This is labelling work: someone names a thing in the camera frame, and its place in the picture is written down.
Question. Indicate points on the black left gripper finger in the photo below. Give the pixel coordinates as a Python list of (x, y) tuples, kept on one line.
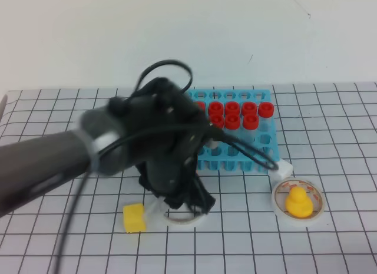
[(207, 201)]

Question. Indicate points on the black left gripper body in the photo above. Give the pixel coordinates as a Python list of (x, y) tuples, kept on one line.
[(178, 183)]

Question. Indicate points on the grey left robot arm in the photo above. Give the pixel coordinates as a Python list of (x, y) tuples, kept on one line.
[(159, 129)]

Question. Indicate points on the blue test tube rack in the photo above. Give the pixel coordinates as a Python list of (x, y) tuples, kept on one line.
[(224, 156)]

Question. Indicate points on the front row tube five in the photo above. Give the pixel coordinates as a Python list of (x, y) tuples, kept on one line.
[(217, 120)]

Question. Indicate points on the row tube five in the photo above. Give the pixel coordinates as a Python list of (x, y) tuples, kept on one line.
[(217, 120), (215, 108)]

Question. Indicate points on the back row tube four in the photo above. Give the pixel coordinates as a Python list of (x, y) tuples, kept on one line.
[(201, 105)]

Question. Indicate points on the front row tube six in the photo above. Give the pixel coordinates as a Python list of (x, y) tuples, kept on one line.
[(232, 124)]

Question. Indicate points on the row tube six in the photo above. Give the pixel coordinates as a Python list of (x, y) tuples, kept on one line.
[(232, 124), (232, 108)]

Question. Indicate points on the back row tube five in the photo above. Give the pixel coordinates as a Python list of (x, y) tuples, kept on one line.
[(215, 108)]

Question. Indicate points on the front row tube seven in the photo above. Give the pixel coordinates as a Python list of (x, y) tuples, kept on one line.
[(250, 124)]

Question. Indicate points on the row tube seven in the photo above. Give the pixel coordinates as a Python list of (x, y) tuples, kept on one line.
[(250, 124), (248, 108)]

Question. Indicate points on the back row tube six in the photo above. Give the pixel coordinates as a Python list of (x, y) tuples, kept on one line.
[(232, 108)]

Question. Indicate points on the back row tube seven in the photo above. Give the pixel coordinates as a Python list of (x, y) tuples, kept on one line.
[(248, 108)]

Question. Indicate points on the back row tube eight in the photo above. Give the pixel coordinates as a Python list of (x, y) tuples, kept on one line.
[(265, 113)]

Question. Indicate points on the left clear tape roll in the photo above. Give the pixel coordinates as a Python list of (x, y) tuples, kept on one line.
[(188, 220)]

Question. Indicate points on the clear tape roll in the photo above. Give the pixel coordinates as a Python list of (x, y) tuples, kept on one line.
[(280, 193), (188, 220)]

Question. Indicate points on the yellow foam cube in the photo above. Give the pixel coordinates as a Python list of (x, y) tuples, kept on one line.
[(133, 218)]

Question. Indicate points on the right clear tape roll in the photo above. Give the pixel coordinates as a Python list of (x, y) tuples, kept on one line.
[(280, 193)]

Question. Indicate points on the white foam cube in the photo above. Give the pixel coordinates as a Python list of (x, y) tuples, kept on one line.
[(285, 170)]

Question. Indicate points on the yellow rubber duck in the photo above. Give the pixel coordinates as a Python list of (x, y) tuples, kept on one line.
[(298, 203)]

